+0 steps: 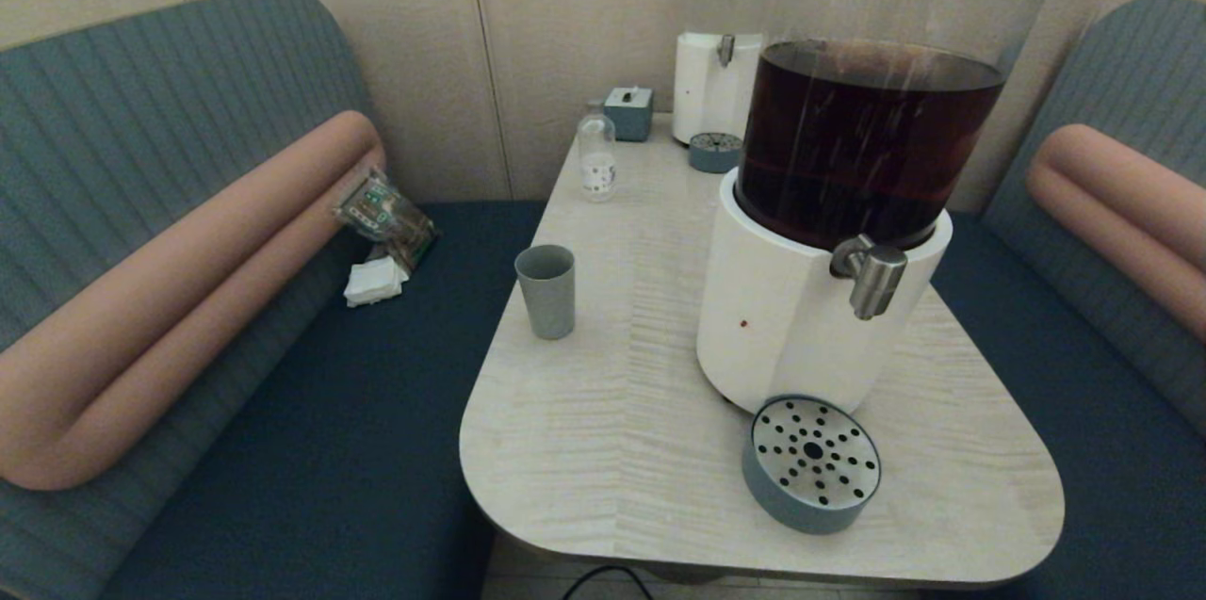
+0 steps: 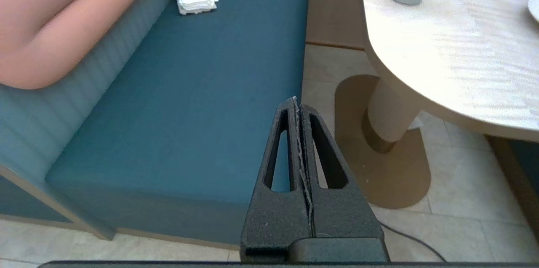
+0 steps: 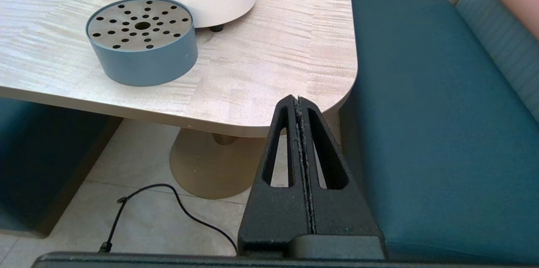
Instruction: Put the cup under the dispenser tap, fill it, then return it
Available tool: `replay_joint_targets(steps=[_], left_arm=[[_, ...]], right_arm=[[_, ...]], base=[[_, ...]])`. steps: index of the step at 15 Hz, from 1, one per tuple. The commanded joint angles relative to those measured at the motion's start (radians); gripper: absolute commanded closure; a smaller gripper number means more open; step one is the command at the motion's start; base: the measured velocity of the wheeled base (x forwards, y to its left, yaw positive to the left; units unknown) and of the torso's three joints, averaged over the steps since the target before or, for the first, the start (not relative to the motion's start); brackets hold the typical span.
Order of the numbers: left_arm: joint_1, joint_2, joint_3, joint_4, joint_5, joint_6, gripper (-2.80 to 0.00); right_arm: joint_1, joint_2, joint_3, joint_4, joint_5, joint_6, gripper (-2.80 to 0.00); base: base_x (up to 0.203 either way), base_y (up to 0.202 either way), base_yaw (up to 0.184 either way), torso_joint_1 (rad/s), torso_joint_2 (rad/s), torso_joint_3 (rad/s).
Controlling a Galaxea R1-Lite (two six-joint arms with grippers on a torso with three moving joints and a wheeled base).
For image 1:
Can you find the small grey-blue box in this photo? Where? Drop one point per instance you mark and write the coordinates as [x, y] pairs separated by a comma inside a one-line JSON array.
[[629, 118]]

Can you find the large steel dispenser tap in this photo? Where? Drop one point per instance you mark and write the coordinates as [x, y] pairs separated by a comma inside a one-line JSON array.
[[876, 284]]

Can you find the large round perforated drip tray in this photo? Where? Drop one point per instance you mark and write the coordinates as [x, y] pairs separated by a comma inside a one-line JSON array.
[[801, 506]]

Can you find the small clear bottle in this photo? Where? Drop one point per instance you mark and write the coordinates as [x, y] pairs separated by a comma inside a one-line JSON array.
[[596, 167]]

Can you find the white folded napkin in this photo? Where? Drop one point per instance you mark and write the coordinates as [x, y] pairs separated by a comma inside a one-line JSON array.
[[375, 282]]

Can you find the small round perforated drip tray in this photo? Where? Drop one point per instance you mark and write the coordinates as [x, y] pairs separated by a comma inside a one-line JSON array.
[[714, 157]]

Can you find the green snack packet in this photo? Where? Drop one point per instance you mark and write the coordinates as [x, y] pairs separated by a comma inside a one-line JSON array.
[[386, 218]]

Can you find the dark blue seat cushion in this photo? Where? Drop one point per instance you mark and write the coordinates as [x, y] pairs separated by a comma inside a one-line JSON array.
[[330, 440], [1112, 487]]

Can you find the grey-blue plastic cup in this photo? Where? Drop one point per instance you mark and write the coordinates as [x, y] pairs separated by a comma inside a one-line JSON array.
[[546, 294]]

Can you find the small steel dispenser tap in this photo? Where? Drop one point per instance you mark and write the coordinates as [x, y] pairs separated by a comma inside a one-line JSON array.
[[725, 51]]

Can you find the small clear dispenser white base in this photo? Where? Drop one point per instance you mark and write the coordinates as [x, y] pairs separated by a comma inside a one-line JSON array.
[[711, 91]]

